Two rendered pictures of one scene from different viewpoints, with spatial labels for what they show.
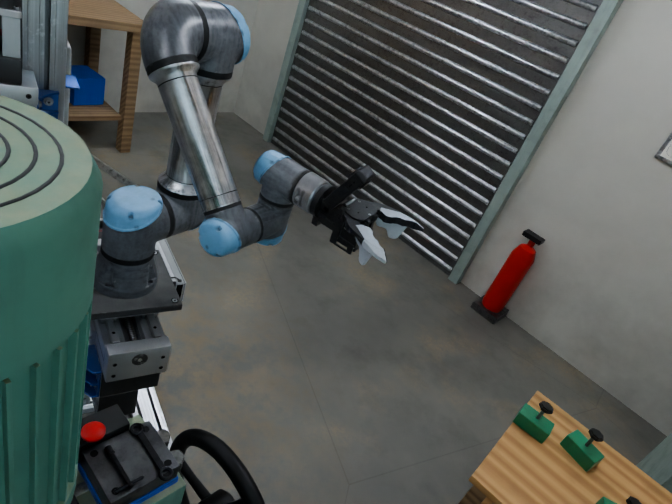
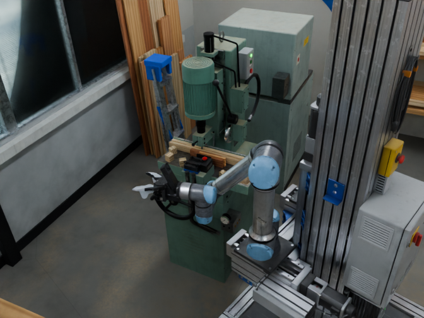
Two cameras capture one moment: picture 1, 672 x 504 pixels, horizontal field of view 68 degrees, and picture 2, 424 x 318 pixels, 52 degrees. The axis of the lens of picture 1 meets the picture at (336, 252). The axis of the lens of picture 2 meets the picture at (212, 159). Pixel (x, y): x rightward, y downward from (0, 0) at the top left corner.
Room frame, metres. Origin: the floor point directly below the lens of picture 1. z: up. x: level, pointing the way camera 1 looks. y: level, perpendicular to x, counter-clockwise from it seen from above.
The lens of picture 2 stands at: (2.37, 0.07, 2.40)
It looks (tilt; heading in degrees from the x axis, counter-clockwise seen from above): 35 degrees down; 175
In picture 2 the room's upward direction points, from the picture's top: 2 degrees counter-clockwise
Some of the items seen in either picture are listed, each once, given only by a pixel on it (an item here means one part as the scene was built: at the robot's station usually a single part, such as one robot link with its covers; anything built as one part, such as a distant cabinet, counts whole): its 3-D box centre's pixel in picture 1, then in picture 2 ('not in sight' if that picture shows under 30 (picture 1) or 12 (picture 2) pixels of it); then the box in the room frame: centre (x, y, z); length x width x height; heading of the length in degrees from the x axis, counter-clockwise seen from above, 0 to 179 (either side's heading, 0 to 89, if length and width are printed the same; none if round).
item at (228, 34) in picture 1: (192, 129); (263, 207); (1.04, 0.40, 1.19); 0.15 x 0.12 x 0.55; 158
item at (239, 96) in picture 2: not in sight; (240, 98); (0.10, 0.46, 1.22); 0.09 x 0.08 x 0.15; 146
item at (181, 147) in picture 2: not in sight; (217, 156); (0.25, 0.30, 0.92); 0.67 x 0.02 x 0.04; 56
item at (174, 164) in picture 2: not in sight; (205, 172); (0.32, 0.22, 0.87); 0.61 x 0.30 x 0.06; 56
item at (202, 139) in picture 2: not in sight; (203, 136); (0.18, 0.23, 1.03); 0.14 x 0.07 x 0.09; 146
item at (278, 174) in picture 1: (282, 177); (203, 194); (0.94, 0.16, 1.21); 0.11 x 0.08 x 0.09; 68
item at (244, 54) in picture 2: not in sight; (245, 63); (0.00, 0.51, 1.40); 0.10 x 0.06 x 0.16; 146
